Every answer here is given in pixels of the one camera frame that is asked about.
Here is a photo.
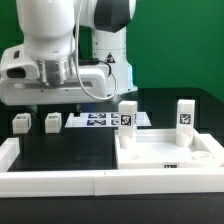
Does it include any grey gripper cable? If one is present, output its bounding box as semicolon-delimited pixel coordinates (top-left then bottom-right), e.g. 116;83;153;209
73;0;119;102

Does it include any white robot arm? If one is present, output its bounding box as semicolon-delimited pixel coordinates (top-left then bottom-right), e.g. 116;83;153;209
0;0;137;106

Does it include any white U-shaped obstacle fence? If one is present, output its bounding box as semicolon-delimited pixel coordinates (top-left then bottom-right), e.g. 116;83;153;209
0;138;224;198

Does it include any white square tabletop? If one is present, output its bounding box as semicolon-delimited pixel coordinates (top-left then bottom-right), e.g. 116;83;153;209
114;129;224;169

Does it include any white marker tag sheet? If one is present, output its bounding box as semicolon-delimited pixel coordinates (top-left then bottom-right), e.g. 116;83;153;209
65;111;152;128

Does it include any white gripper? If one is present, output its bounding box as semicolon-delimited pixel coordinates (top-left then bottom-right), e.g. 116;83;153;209
0;45;109;117

